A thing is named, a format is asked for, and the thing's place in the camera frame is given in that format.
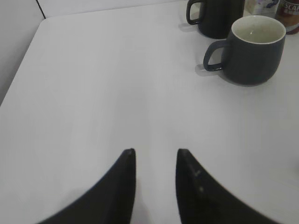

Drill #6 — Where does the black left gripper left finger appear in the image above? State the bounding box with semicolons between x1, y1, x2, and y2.
41;148;136;224

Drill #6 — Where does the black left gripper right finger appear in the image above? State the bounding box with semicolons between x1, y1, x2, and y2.
176;149;275;224

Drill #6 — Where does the grey ceramic mug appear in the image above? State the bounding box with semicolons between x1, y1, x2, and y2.
203;15;286;86

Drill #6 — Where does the black ceramic mug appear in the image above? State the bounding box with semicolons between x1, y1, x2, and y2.
186;0;245;39

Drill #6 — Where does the white milk drink bottle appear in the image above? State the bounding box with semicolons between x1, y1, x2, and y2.
245;0;280;17

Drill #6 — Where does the brown coffee drink bottle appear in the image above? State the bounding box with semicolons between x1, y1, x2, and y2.
275;0;299;35

